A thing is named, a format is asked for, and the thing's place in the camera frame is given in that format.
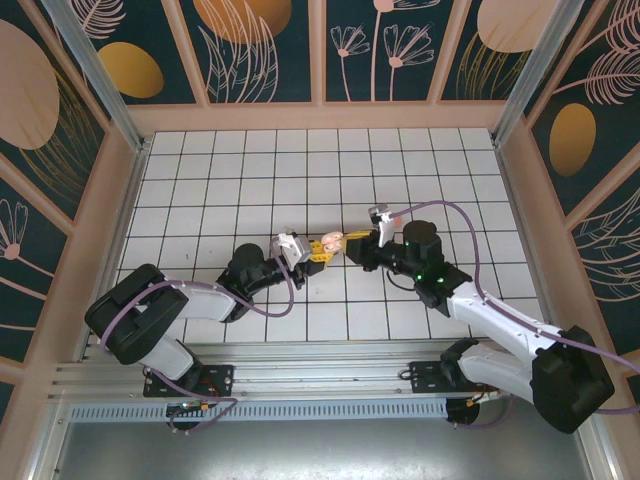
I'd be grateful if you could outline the aluminium frame post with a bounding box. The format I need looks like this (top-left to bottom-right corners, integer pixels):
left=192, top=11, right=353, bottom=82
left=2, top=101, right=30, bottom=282
left=489, top=0, right=576, bottom=146
left=39, top=0, right=151, bottom=154

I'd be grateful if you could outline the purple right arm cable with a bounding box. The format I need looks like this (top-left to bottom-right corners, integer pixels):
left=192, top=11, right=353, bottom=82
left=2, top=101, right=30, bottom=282
left=394, top=199, right=640, bottom=432

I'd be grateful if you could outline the grey sheet metal panel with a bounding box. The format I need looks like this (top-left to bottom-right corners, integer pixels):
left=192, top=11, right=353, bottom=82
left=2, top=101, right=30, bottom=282
left=49, top=419, right=601, bottom=480

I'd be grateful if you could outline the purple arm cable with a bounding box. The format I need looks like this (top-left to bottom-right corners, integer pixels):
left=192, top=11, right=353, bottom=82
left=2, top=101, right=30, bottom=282
left=394, top=199, right=640, bottom=432
left=99, top=237, right=296, bottom=436

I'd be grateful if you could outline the grey slotted cable duct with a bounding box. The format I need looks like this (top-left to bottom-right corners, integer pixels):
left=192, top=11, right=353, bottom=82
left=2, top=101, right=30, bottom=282
left=67, top=397, right=451, bottom=424

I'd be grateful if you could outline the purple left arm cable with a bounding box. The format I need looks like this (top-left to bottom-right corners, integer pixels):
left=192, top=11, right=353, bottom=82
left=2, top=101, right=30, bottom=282
left=99, top=237, right=296, bottom=436

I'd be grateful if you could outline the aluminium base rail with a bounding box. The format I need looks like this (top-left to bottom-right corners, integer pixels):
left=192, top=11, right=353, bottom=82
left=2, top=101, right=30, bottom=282
left=47, top=339, right=594, bottom=401

